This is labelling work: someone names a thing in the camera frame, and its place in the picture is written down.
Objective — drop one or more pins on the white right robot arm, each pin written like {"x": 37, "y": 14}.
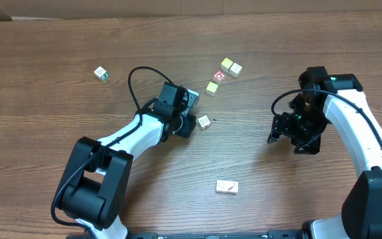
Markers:
{"x": 339, "y": 100}

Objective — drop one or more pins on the pale yellow wooden block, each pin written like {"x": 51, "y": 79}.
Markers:
{"x": 211, "y": 89}

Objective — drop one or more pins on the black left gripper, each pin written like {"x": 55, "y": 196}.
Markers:
{"x": 189, "y": 129}

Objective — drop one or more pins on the yellow top wooden block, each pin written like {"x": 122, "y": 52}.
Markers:
{"x": 226, "y": 64}

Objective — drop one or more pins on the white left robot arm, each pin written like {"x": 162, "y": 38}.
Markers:
{"x": 93, "y": 185}

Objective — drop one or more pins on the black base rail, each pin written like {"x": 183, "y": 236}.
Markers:
{"x": 271, "y": 234}

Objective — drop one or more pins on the cream E wooden block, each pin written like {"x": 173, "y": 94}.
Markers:
{"x": 204, "y": 122}

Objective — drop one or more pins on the red top wooden block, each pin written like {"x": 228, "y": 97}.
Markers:
{"x": 218, "y": 77}

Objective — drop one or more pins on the plain cream wooden block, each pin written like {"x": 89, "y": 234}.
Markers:
{"x": 235, "y": 70}

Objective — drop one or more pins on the yellow crayon wooden block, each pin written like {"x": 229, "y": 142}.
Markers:
{"x": 232, "y": 187}

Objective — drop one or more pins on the green letter wooden block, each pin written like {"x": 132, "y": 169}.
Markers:
{"x": 101, "y": 73}

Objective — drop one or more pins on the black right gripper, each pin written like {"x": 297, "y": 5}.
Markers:
{"x": 284, "y": 129}

